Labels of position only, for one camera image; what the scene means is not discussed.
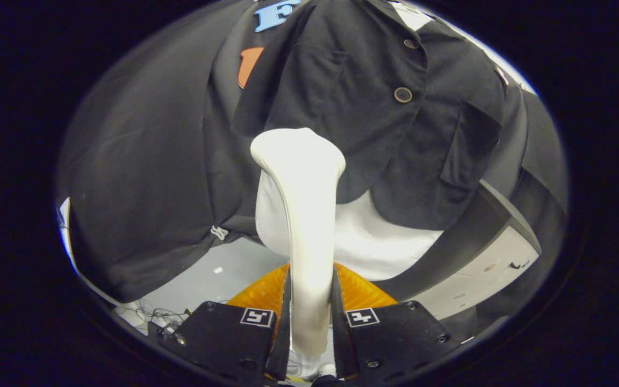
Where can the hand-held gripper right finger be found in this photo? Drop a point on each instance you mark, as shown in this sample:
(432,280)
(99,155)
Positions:
(342,333)

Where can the black suit jacket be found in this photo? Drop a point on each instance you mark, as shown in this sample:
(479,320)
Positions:
(342,107)

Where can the black backdrop cloth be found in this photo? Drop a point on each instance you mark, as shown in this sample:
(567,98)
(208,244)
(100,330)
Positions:
(143,161)

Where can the white shirt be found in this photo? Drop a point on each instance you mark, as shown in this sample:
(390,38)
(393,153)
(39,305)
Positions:
(374,236)

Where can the white cabinet with grey top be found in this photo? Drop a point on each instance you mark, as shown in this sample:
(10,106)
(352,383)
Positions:
(481,269)

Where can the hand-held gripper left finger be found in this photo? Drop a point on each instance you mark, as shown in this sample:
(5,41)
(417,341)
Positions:
(282,333)

